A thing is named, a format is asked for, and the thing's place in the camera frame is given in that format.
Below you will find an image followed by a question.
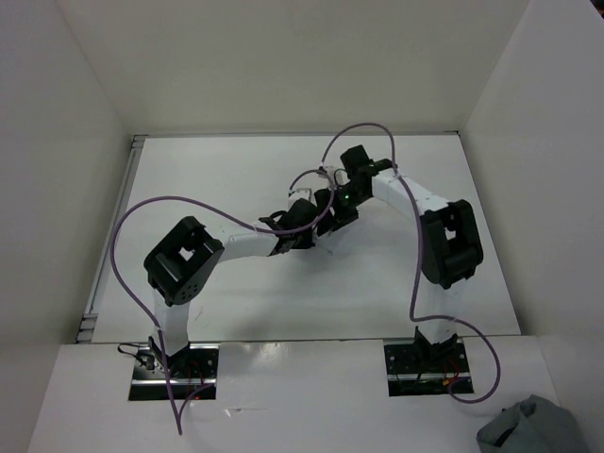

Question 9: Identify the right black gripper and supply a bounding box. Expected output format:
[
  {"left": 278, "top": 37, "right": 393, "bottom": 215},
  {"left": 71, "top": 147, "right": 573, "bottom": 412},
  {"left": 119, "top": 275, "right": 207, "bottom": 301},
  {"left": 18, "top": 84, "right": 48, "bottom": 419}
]
[{"left": 315, "top": 182, "right": 371, "bottom": 235}]

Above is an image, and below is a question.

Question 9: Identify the white skirt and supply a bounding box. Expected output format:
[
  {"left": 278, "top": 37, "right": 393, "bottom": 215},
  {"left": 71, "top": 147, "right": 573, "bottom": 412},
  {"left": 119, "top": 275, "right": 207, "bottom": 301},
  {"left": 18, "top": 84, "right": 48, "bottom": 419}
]
[{"left": 314, "top": 239, "right": 334, "bottom": 256}]

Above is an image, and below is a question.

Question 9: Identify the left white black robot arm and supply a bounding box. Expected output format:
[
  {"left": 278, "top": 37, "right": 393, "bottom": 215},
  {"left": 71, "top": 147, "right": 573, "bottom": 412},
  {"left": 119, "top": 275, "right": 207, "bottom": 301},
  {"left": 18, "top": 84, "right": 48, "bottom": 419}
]
[{"left": 143, "top": 199, "right": 320, "bottom": 378}]

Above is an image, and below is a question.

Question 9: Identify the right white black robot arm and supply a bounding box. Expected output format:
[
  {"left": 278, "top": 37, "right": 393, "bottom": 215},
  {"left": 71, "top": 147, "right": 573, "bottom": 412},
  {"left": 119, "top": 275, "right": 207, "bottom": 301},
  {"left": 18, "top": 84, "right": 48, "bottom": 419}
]
[{"left": 316, "top": 145, "right": 483, "bottom": 372}]

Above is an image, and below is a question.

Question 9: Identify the grey cloth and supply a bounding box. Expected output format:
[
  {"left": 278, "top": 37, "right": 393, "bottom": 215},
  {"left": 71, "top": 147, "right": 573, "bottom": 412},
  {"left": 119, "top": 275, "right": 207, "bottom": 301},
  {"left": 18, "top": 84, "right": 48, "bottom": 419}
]
[{"left": 476, "top": 395, "right": 590, "bottom": 453}]

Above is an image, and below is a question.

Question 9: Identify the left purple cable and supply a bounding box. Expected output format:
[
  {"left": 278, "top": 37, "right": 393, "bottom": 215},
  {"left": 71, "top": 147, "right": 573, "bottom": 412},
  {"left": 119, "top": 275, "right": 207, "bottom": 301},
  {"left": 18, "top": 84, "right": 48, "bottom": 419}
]
[{"left": 109, "top": 168, "right": 334, "bottom": 435}]

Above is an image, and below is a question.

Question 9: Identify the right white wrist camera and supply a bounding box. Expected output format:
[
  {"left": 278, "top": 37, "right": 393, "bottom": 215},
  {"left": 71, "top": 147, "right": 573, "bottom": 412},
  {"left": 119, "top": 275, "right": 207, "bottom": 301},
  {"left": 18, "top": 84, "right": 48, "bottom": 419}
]
[{"left": 318, "top": 166, "right": 348, "bottom": 188}]

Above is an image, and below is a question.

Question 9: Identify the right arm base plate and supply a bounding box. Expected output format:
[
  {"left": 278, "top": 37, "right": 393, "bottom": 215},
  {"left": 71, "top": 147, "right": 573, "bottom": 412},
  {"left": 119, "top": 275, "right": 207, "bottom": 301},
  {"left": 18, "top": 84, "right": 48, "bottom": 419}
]
[{"left": 383, "top": 339, "right": 474, "bottom": 397}]

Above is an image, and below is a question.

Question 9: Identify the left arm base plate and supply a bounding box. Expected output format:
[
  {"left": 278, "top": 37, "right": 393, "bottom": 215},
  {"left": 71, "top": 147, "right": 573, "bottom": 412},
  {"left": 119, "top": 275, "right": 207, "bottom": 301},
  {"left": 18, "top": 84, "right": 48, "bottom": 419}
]
[{"left": 118, "top": 343, "right": 219, "bottom": 402}]

